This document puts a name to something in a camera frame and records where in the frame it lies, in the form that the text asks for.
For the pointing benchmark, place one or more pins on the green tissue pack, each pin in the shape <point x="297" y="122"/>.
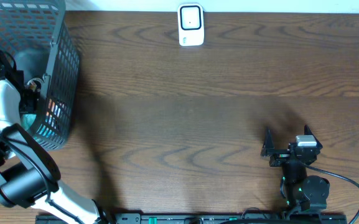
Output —
<point x="47" y="130"/>

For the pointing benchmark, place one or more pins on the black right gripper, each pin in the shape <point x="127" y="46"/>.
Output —
<point x="280" y="155"/>

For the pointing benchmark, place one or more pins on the round green white item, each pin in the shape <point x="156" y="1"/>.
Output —
<point x="35" y="84"/>

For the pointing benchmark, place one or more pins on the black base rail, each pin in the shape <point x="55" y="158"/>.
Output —
<point x="136" y="218"/>

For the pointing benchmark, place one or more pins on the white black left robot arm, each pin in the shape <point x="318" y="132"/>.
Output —
<point x="29" y="177"/>

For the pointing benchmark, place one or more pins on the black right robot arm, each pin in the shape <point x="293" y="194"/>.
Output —
<point x="305" y="194"/>

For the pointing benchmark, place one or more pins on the orange tissue pack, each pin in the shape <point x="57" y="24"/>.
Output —
<point x="55" y="111"/>

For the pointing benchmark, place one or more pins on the dark grey plastic basket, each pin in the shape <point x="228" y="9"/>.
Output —
<point x="35" y="34"/>

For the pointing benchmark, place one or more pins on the white barcode scanner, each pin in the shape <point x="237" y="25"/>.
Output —
<point x="190" y="24"/>

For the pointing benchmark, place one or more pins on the mint green snack pouch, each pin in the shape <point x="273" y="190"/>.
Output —
<point x="27" y="120"/>

